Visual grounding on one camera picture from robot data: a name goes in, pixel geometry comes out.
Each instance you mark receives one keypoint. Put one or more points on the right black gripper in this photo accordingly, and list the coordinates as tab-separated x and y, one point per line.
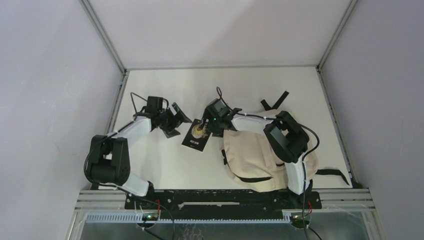
218	132

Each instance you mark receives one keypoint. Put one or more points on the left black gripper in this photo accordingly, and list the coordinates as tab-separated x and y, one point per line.
170	131

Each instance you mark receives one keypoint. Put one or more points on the black booklet with gold emblem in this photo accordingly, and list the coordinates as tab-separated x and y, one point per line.
196	137

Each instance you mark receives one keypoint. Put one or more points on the beige canvas student bag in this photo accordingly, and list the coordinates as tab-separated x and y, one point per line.
265	149

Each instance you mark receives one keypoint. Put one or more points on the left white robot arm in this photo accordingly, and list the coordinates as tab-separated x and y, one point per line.
108	160

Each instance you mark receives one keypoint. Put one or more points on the black mounting rail base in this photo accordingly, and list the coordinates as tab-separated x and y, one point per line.
222	204

